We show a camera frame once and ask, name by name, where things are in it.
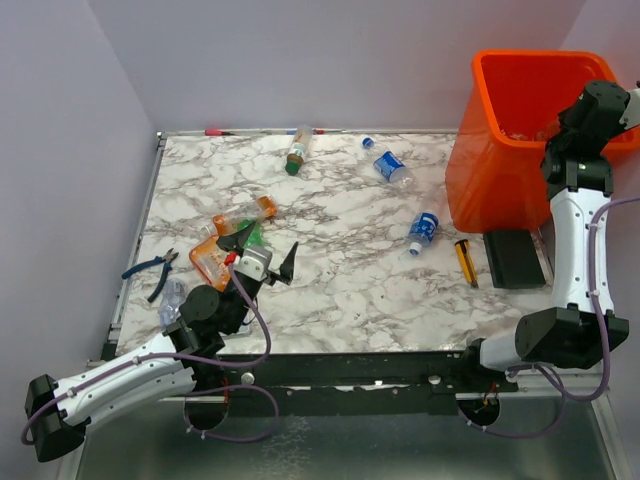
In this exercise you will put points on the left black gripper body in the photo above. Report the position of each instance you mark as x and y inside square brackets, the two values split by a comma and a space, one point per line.
[237, 296]

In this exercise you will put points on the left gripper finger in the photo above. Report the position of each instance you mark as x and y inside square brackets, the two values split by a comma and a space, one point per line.
[239, 240]
[285, 273]

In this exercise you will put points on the small blue label bottle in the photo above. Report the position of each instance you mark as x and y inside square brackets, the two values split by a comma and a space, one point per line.
[424, 226]

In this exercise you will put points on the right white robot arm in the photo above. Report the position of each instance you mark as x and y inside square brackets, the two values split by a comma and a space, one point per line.
[580, 329]

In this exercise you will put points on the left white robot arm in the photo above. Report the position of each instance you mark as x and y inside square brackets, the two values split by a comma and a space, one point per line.
[181, 360]

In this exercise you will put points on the orange plastic bin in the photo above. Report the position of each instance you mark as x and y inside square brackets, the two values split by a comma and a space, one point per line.
[537, 122]

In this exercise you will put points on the green plastic bottle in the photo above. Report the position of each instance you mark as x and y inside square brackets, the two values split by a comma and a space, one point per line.
[255, 237]

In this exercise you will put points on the large orange label bottle left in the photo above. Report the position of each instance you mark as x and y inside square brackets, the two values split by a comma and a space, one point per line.
[209, 260]

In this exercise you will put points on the orange label crushed bottle left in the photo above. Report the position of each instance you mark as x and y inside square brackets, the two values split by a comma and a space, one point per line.
[259, 209]

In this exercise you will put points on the clear water bottle left edge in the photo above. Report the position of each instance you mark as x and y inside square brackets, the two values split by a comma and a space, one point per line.
[174, 294]

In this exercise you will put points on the red marker pen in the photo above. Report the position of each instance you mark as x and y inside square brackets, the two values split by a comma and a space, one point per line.
[217, 133]

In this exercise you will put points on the green cap tea bottle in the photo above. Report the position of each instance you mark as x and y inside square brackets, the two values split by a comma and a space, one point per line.
[298, 150]

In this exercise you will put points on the blue red pen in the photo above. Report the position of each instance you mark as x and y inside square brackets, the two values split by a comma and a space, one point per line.
[317, 131]

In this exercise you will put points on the far blue label bottle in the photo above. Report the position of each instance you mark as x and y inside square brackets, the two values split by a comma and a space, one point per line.
[387, 164]

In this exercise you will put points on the yellow pencil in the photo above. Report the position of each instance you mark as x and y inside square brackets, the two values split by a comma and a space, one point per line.
[466, 263]

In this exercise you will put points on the black box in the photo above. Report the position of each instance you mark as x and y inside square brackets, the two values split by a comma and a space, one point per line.
[513, 260]

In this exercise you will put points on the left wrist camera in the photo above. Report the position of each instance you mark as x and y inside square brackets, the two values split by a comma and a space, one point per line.
[252, 264]

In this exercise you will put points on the black base frame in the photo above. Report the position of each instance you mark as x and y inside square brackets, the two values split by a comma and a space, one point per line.
[346, 384]

